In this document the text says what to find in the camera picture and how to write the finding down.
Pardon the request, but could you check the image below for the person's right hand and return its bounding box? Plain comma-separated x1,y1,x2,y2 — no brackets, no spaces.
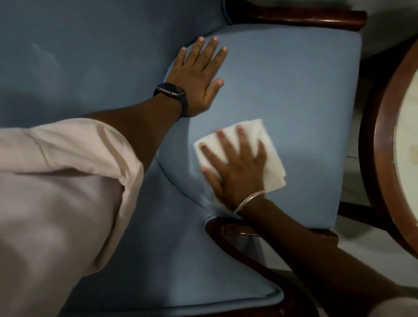
199,125,268,213

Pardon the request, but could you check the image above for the person's left hand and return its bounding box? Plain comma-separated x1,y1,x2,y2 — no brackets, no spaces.
166,36,228,117

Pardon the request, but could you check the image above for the white cloth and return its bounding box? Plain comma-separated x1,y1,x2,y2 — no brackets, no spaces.
193,118,287,194

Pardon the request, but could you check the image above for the person's left forearm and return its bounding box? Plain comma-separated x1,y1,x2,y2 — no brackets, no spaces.
80,96,182,172

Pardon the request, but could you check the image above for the person's right forearm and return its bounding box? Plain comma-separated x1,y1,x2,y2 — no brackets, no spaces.
236,195,413,302

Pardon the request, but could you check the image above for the black smartwatch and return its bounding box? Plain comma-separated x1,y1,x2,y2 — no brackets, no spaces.
153,82,190,118

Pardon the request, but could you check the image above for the blue seat cushion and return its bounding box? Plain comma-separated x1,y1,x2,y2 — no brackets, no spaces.
156,24,362,230

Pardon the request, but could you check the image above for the round wooden table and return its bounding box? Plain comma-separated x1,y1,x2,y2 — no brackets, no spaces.
358,39,418,259

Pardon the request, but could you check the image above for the light pink shirt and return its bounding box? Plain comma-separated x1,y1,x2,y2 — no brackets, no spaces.
0,117,144,317

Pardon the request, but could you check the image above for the silver chain bracelet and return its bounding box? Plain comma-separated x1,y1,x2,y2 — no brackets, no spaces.
233,191,266,214

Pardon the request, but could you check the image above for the blue armchair with wooden frame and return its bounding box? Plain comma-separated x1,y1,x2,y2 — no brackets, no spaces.
0,0,368,317

